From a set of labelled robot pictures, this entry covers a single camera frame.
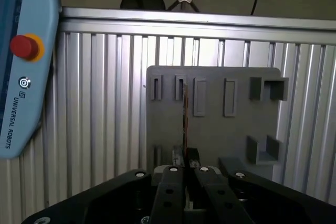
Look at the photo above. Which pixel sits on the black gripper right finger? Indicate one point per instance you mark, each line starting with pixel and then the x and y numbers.
pixel 210 182

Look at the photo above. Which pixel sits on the pale blue teach pendant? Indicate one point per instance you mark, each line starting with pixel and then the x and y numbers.
pixel 29 98

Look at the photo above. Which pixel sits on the black RAM stick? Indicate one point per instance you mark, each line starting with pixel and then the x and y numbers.
pixel 186 119

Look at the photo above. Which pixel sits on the grey parts rack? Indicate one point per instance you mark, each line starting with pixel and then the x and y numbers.
pixel 215 129

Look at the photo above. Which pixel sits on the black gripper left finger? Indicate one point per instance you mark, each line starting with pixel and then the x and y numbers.
pixel 168 195

